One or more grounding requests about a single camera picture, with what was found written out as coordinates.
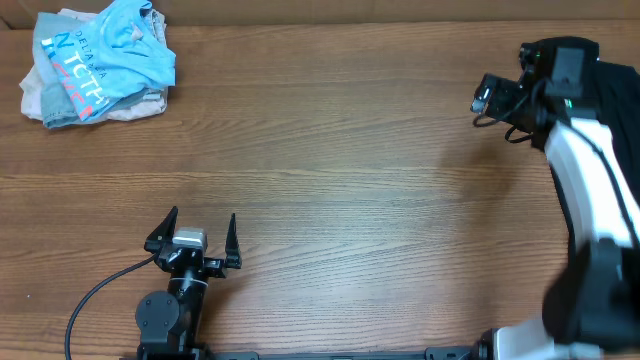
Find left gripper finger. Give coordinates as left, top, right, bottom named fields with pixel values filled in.
left=224, top=213, right=242, bottom=269
left=144, top=206, right=178, bottom=253

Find light blue printed t-shirt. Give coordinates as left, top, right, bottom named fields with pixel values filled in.
left=33, top=0, right=176, bottom=128

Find black garment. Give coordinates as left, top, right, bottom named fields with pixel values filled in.
left=519, top=37, right=639, bottom=249

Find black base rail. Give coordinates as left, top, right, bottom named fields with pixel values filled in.
left=121, top=344, right=493, bottom=360

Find folded light blue jeans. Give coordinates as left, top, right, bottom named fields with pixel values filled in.
left=32, top=8, right=169, bottom=130

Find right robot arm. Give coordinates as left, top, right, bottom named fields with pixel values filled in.
left=469, top=37, right=639, bottom=359

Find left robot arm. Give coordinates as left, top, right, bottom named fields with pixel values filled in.
left=135, top=207, right=242, bottom=359

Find folded white garment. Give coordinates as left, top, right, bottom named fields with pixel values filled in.
left=19, top=8, right=169, bottom=124

